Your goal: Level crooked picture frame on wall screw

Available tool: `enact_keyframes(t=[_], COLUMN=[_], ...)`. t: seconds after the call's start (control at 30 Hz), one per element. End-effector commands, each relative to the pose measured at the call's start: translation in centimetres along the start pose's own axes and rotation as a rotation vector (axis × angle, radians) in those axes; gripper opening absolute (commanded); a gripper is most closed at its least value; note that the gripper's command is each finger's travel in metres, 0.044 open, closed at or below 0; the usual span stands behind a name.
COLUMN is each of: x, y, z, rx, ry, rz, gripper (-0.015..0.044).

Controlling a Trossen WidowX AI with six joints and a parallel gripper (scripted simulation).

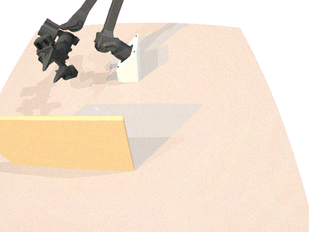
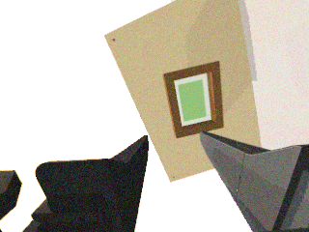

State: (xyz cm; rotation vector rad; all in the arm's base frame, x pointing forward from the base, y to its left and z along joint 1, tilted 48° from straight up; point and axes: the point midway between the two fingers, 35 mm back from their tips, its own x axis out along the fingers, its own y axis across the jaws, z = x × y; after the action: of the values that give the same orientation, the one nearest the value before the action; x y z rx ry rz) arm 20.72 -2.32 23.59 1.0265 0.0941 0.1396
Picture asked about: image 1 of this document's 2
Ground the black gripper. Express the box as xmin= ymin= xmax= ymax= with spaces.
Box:
xmin=34 ymin=34 xmax=78 ymax=83

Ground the tan flat square board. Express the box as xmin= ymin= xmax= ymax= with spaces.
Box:
xmin=0 ymin=116 xmax=135 ymax=171

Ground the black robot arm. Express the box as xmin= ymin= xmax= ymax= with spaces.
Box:
xmin=38 ymin=0 xmax=133 ymax=63

